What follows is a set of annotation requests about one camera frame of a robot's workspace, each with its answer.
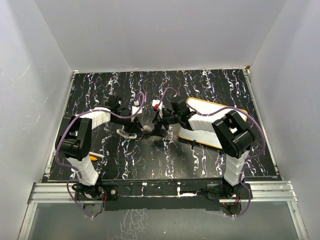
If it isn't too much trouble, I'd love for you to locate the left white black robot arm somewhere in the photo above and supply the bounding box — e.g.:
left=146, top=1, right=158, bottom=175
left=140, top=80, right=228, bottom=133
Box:
left=55, top=92, right=145, bottom=200

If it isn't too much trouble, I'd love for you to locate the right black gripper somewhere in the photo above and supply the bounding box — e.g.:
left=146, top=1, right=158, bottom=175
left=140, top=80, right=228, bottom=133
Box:
left=149, top=108, right=181, bottom=137

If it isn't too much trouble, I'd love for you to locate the aluminium frame rail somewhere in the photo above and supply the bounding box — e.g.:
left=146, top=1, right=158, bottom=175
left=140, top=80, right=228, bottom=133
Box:
left=28, top=181, right=297, bottom=204

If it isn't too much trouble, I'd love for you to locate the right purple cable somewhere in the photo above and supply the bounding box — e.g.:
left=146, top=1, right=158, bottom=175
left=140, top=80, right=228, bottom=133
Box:
left=156, top=87, right=267, bottom=220

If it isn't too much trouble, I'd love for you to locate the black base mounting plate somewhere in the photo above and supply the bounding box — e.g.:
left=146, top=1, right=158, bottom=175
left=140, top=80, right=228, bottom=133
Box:
left=72, top=178, right=253, bottom=211

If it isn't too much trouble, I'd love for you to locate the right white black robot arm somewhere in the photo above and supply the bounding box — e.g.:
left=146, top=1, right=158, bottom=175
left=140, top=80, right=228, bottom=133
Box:
left=150, top=97, right=257, bottom=199

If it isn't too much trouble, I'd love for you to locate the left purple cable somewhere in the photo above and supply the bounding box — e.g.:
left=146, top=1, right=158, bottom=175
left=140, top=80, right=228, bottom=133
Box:
left=55, top=91, right=146, bottom=221

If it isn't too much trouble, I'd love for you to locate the orange framed whiteboard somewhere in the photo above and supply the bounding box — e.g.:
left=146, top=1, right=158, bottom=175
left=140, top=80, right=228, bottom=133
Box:
left=178, top=97, right=249, bottom=150

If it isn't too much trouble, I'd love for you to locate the yellow marker cap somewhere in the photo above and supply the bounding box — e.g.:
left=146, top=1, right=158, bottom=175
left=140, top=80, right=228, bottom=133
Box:
left=90, top=156, right=98, bottom=161

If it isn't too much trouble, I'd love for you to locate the purple cable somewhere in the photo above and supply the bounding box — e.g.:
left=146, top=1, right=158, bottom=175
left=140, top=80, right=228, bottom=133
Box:
left=55, top=91, right=146, bottom=221
left=156, top=87, right=267, bottom=220

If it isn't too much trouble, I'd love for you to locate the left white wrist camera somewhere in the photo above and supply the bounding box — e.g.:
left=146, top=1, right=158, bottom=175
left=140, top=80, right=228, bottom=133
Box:
left=131, top=98, right=145, bottom=119

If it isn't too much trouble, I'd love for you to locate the white marker pen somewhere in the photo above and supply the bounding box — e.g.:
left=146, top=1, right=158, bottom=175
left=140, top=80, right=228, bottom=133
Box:
left=89, top=152, right=105, bottom=158

